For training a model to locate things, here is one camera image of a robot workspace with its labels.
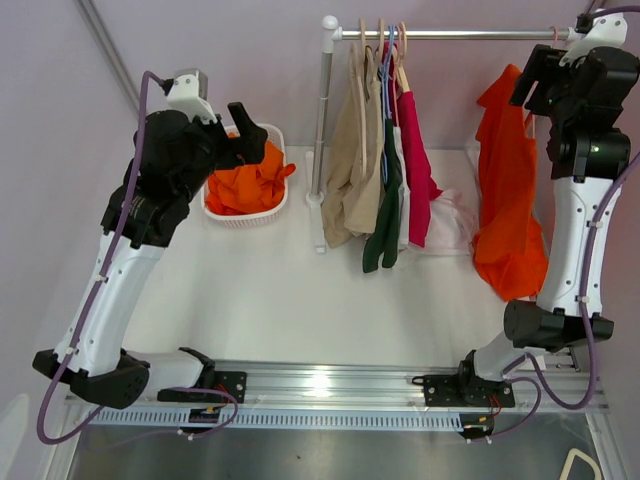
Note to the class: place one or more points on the dark green garment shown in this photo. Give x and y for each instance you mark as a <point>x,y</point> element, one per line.
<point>382,245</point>

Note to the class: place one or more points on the clothes rack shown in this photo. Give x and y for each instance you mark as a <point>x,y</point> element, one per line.
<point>332,33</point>

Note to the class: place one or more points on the orange t shirt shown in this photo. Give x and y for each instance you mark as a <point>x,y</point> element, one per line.
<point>264,183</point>
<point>225,195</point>

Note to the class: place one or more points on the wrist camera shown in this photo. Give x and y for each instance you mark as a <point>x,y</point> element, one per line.
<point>601,28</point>
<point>187,92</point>

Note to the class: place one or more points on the magenta t shirt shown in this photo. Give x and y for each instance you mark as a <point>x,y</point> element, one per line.
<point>422,187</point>

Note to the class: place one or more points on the white perforated plastic basket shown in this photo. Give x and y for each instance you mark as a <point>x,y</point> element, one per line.
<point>276,137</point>

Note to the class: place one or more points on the orange garment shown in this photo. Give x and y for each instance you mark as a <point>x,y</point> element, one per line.
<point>508,249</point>

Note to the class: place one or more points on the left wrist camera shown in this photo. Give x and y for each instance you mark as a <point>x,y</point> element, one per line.
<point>187,92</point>

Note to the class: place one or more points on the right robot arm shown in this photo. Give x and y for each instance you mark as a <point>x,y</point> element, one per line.
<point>552,298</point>

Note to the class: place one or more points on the white garment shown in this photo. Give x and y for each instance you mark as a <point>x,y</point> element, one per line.
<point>452,224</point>

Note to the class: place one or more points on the beige t shirt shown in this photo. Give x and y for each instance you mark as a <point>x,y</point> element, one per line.
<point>351,203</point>

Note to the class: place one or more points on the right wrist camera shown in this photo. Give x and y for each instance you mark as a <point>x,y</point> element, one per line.
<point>601,28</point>

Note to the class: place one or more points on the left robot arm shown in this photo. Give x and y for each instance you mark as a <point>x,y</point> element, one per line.
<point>175,155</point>

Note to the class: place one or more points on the beige shirt wooden hanger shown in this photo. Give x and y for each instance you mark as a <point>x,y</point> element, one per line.
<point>382,42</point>

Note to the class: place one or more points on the wooden hanger on magenta shirt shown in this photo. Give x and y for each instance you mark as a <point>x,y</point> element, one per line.
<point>402,60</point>

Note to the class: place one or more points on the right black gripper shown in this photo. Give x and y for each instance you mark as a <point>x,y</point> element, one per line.
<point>541,60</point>

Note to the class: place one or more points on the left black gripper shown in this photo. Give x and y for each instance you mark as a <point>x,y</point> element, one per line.
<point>248,148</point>

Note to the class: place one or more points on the light blue wire hanger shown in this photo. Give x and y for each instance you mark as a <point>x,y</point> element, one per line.
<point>384,73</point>

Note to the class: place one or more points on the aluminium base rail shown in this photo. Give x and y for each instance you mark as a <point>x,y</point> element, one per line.
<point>370,398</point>

